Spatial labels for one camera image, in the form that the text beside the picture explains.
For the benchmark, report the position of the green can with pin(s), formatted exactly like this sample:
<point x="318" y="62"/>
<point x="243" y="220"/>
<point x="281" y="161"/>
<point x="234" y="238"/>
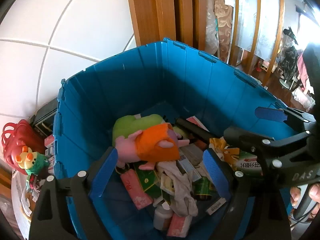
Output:
<point x="203" y="187"/>

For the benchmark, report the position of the red white carton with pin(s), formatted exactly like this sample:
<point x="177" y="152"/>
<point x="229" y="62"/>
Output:
<point x="197" y="122"/>

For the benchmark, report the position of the black remote control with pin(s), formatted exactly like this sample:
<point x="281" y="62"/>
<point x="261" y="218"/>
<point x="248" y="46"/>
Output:
<point x="192" y="128"/>

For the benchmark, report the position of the white plastic bottle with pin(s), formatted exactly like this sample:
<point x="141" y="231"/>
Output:
<point x="162" y="216"/>

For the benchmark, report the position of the green yellow plush toy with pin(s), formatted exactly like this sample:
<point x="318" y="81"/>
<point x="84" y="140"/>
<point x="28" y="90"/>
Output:
<point x="32" y="161"/>

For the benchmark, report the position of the frosted glass door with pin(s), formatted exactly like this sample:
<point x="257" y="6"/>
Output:
<point x="260" y="12"/>

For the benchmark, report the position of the blue plastic crate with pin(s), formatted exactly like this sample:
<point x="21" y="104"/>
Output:
<point x="140" y="85"/>

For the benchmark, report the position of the white barcode box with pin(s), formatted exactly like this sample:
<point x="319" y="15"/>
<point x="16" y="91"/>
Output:
<point x="216" y="206"/>

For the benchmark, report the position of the white cloth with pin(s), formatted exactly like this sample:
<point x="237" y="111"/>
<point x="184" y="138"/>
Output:
<point x="180" y="187"/>

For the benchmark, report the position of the red plastic basket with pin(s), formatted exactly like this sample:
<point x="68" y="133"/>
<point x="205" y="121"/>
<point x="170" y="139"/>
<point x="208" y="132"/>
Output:
<point x="15" y="142"/>

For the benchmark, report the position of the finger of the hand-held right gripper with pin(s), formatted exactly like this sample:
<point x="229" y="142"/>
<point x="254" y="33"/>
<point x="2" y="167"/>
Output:
<point x="271" y="115"/>
<point x="240" y="137"/>

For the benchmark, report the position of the black gift box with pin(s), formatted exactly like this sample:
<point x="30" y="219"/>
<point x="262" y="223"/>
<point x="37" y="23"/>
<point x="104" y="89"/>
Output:
<point x="46" y="116"/>

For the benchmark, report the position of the yellow packet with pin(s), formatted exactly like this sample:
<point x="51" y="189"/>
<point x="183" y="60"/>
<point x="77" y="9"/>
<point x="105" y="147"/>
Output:
<point x="217" y="147"/>

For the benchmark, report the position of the light green plush toy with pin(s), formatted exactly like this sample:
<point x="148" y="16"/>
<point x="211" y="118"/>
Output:
<point x="135" y="125"/>

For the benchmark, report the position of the person's right hand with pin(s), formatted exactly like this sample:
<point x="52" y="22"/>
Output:
<point x="314" y="192"/>

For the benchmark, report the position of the pink pig plush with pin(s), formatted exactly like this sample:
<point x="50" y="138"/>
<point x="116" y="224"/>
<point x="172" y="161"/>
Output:
<point x="155" y="145"/>

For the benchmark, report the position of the pink patterned packet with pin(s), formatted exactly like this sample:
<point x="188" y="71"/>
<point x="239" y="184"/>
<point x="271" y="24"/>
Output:
<point x="136" y="187"/>

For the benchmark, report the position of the green carton box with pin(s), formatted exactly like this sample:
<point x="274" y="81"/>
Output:
<point x="147" y="180"/>

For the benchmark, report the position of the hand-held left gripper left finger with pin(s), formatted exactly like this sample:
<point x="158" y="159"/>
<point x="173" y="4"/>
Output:
<point x="105" y="172"/>

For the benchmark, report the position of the wooden frame post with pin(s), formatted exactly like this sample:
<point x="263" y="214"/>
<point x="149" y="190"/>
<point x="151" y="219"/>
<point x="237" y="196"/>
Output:
<point x="160" y="10"/>

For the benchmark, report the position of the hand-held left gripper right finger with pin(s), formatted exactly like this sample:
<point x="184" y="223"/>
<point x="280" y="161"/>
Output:
<point x="215" y="172"/>

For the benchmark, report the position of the patterned rolled fabric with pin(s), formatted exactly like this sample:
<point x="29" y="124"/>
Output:
<point x="221" y="17"/>

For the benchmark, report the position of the pink carton box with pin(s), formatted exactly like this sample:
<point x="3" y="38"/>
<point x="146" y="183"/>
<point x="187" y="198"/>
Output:
<point x="178" y="226"/>

